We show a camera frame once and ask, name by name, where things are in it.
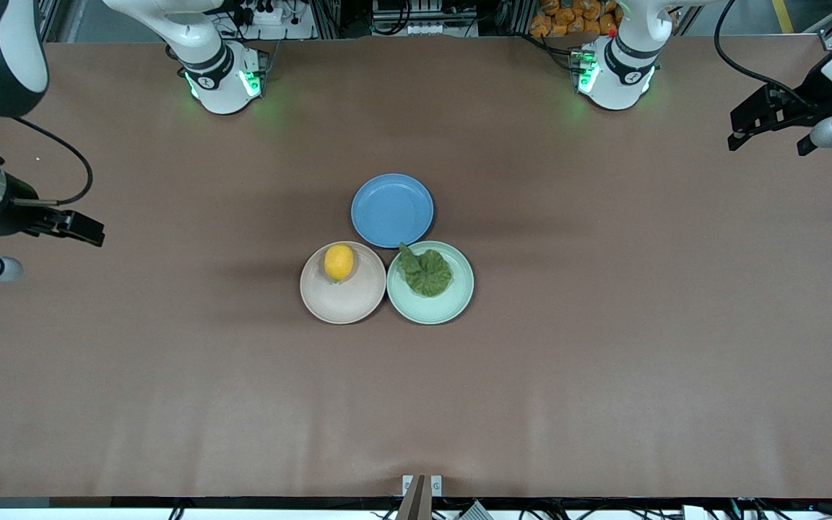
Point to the beige plate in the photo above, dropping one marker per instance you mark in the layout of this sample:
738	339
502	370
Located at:
344	300

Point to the blue plate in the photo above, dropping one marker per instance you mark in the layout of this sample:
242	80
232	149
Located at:
392	211

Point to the small white bracket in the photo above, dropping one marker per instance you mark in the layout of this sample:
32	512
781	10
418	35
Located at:
436	485
407	484

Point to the brown table cover sheet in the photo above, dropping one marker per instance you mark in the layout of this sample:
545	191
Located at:
604	404

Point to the bag of orange items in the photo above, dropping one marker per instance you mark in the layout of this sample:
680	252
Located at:
568	18

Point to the white electronics box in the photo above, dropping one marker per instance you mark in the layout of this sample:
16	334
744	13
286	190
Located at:
423	27

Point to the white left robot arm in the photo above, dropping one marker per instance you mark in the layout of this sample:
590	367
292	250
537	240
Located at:
625	79

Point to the yellow lemon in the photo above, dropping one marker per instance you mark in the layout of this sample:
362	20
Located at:
339	261

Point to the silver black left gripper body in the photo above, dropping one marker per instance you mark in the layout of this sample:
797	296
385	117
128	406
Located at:
815	100

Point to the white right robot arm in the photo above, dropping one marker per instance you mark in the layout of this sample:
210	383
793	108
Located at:
224	87

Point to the wooden post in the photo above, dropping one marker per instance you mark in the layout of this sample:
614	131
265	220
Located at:
416	502

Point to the pale green plate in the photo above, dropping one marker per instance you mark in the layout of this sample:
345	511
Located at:
416	309

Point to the white power strip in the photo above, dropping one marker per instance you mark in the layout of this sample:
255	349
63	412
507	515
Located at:
271	18

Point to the green lettuce leaf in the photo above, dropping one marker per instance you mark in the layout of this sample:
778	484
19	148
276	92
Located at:
427	273

